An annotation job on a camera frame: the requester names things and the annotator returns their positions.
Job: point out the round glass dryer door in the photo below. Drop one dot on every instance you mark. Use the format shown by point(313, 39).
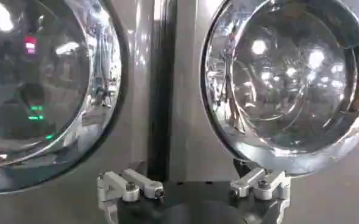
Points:
point(48, 88)
point(286, 82)

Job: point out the grey dryer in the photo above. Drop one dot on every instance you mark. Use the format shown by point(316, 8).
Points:
point(130, 128)
point(194, 121)

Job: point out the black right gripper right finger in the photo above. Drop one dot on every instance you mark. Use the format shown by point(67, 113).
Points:
point(266, 185)

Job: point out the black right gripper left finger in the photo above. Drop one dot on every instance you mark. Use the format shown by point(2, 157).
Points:
point(127, 184)

